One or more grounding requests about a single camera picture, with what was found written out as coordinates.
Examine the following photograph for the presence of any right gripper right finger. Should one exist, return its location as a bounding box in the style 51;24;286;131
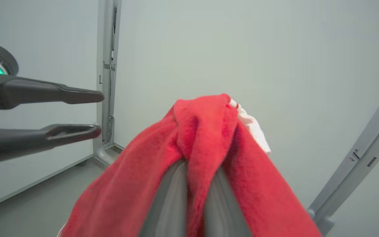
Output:
204;166;252;237

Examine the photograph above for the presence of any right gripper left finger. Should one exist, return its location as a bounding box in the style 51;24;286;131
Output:
139;159;189;237

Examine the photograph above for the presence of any red and white garment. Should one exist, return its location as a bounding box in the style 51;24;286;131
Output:
57;93;323;237

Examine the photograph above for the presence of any grey partition post curved foot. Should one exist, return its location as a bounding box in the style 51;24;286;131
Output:
92;0;124;166

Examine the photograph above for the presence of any grey double partition post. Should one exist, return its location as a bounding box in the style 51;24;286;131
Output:
307;74;379;236

